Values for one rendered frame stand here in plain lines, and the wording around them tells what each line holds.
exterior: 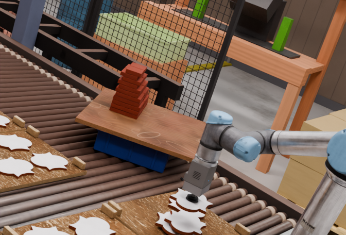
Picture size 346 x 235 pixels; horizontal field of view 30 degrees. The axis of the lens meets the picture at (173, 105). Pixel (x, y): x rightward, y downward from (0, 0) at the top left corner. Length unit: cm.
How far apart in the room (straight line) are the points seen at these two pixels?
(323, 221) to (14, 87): 179
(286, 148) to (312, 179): 289
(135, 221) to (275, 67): 353
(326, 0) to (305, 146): 699
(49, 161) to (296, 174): 285
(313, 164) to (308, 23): 433
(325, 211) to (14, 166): 107
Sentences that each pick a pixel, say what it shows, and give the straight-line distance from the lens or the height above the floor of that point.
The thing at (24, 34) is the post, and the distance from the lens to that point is 370.
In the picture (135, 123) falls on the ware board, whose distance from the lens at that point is 270.
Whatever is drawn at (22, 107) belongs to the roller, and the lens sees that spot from 288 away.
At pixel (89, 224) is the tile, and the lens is 205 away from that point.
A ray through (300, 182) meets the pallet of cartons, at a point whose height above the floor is 31.
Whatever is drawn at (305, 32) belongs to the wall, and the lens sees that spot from 896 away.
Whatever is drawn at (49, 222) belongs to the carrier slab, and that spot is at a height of 94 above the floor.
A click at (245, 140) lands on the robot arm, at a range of 193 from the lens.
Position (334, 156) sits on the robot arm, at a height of 146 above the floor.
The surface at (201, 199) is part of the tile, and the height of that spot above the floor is 107.
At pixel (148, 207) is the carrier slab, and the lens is 228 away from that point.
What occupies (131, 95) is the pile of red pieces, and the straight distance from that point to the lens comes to 273.
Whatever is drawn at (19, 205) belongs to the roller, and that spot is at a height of 92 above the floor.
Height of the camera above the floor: 194
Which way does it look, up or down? 17 degrees down
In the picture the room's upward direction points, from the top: 18 degrees clockwise
